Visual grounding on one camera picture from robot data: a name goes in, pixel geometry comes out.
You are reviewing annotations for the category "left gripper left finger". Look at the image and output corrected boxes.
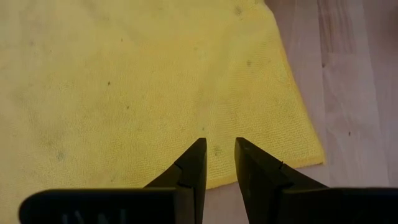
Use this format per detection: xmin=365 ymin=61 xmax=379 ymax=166
xmin=144 ymin=138 xmax=208 ymax=224

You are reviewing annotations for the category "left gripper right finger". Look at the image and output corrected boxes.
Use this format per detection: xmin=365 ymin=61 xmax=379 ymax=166
xmin=234 ymin=137 xmax=328 ymax=224

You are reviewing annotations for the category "yellow microfiber towel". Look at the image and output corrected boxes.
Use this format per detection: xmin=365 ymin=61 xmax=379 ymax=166
xmin=0 ymin=0 xmax=326 ymax=224

